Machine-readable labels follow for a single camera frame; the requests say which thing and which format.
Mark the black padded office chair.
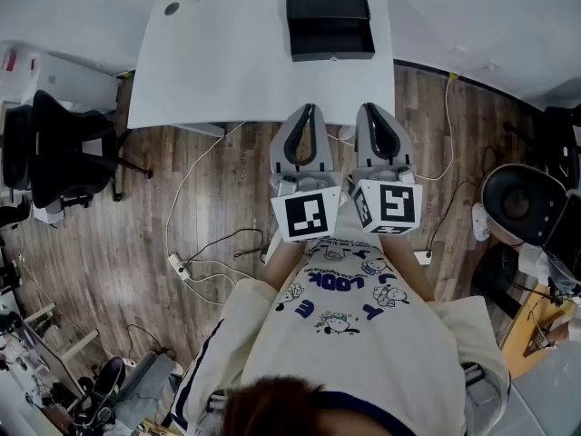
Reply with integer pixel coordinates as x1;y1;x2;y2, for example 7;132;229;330
1;104;34;191

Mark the person's right forearm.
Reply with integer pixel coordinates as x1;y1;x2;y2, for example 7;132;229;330
379;233;438;302

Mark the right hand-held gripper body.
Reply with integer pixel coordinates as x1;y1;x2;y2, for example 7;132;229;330
351;164;424;235

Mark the light table frame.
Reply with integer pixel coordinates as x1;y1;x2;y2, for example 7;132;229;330
20;301;100;381

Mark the white cabinet with red labels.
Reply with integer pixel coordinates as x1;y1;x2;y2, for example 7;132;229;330
0;42;120;114

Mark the black mesh office chair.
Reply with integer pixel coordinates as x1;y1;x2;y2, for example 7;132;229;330
30;89;154;212

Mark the wooden board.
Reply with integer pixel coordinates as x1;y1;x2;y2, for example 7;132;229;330
500;282;581;381

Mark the black box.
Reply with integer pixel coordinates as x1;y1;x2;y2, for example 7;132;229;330
288;15;377;63

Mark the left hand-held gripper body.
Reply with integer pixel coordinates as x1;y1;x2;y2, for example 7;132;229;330
270;170;342;244

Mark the black floor cable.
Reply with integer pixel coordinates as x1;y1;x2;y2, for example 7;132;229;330
180;227;266;275

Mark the long white floor cable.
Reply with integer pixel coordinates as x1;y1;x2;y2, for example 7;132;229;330
164;120;255;306

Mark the person's left forearm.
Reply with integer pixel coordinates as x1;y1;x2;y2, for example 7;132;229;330
261;239;306;291

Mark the white cable with yellow tag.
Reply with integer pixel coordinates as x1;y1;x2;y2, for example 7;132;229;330
415;73;458;182

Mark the person's cream printed shirt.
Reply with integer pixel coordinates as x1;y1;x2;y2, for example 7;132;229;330
173;223;513;436

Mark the black plastic tray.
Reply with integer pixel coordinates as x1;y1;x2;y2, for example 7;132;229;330
285;0;371;21

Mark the grey bag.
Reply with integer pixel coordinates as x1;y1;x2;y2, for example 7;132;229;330
113;350;177;430

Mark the black wheeled device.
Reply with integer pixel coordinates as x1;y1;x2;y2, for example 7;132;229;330
70;355;127;429

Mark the thin black cable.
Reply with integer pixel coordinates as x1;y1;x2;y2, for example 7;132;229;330
426;145;498;252

